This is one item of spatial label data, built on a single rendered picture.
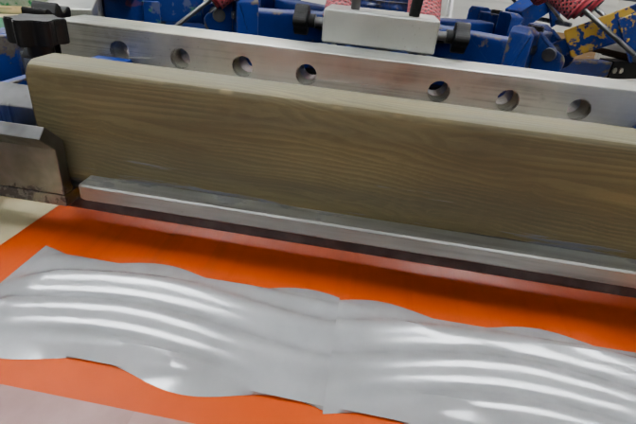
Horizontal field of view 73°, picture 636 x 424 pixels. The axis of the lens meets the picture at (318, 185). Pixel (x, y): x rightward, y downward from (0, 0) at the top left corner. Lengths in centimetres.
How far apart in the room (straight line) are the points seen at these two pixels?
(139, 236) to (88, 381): 11
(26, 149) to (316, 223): 17
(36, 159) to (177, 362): 15
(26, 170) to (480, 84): 38
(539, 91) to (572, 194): 23
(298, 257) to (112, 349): 12
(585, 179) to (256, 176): 17
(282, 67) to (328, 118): 24
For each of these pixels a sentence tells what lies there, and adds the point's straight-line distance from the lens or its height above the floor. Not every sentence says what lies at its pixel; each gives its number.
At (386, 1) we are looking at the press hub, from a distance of 98.
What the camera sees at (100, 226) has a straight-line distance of 32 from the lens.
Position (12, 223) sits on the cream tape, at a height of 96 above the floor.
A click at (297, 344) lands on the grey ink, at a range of 22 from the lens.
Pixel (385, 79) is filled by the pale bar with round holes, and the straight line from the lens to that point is 45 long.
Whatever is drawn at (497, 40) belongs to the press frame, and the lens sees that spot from 94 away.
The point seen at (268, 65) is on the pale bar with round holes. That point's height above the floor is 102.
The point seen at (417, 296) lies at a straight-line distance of 27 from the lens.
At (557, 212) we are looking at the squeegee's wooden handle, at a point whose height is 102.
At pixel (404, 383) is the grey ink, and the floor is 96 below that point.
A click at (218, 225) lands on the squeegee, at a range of 29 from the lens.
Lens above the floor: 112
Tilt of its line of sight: 28 degrees down
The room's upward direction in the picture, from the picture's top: 6 degrees clockwise
